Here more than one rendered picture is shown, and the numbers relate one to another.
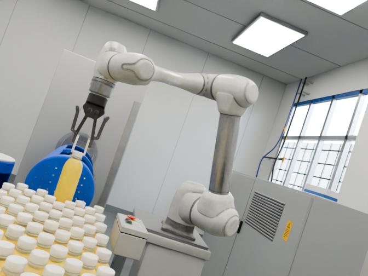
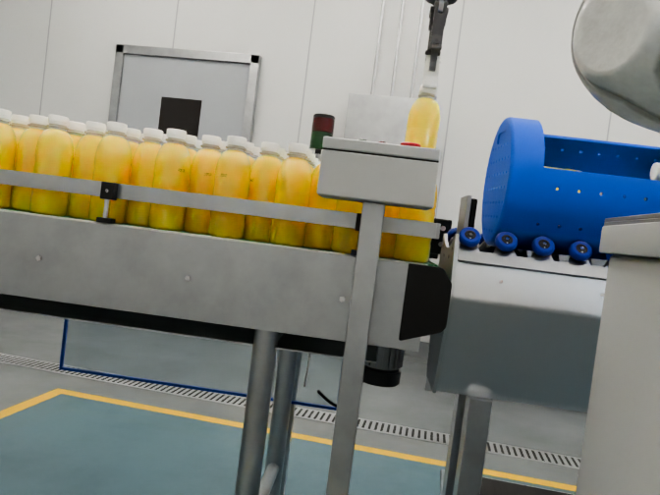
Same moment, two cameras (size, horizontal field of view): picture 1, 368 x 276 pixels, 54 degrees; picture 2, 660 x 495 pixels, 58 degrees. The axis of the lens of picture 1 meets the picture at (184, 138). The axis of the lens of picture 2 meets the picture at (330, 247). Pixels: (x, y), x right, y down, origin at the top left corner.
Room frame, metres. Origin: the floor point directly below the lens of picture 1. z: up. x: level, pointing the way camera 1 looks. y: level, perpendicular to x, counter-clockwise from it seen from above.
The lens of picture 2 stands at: (1.65, -0.96, 0.95)
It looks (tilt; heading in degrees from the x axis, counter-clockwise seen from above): 2 degrees down; 109
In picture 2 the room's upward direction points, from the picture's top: 7 degrees clockwise
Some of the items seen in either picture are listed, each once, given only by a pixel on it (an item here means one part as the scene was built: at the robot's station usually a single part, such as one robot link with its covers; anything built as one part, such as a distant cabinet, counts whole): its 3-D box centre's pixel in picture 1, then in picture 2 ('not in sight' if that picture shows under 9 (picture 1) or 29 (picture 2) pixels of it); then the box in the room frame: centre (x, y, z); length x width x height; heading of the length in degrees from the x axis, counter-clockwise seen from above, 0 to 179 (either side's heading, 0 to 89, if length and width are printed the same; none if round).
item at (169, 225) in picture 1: (179, 225); not in sight; (1.94, -0.13, 1.05); 0.22 x 0.18 x 0.06; 2
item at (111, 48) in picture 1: (112, 62); not in sight; (1.38, 0.35, 1.64); 0.13 x 0.11 x 0.16; 43
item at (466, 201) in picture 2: not in sight; (466, 224); (1.50, 0.41, 0.99); 0.10 x 0.02 x 0.12; 104
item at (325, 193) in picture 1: (320, 193); not in sight; (2.75, -1.12, 1.48); 0.24 x 0.12 x 0.08; 17
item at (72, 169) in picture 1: (69, 179); (421, 136); (1.38, 0.36, 1.17); 0.07 x 0.07 x 0.19
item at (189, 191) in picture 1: (189, 201); not in sight; (1.91, -0.14, 1.18); 0.18 x 0.16 x 0.22; 44
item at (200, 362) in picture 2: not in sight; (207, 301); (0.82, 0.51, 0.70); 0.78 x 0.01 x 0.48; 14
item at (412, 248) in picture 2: not in sight; (416, 214); (1.42, 0.22, 0.99); 0.07 x 0.07 x 0.19
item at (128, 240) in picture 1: (127, 235); (378, 174); (1.37, 0.08, 1.05); 0.20 x 0.10 x 0.10; 14
